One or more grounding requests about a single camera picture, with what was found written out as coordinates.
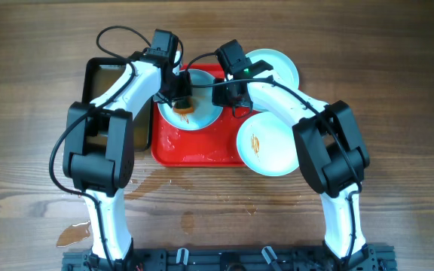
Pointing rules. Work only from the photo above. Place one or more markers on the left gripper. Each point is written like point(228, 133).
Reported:
point(184, 89)

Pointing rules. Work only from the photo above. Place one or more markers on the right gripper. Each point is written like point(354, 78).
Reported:
point(219, 100)

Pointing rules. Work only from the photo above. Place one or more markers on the green orange sponge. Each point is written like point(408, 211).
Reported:
point(184, 106)

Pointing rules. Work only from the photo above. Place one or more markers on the light blue plate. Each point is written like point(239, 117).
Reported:
point(204, 114)
point(281, 64)
point(266, 145)

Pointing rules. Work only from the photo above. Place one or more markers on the light blue plate bottom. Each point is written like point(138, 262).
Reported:
point(266, 145)

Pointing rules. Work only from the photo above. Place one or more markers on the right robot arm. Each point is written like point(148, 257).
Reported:
point(331, 153)

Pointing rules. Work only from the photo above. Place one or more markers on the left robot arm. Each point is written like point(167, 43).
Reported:
point(98, 144)

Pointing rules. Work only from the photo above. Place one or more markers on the red plastic tray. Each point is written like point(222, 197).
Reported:
point(212, 146)

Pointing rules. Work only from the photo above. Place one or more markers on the black water tray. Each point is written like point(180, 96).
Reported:
point(101, 73)

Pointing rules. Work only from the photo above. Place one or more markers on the light blue plate top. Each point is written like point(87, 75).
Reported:
point(281, 64)

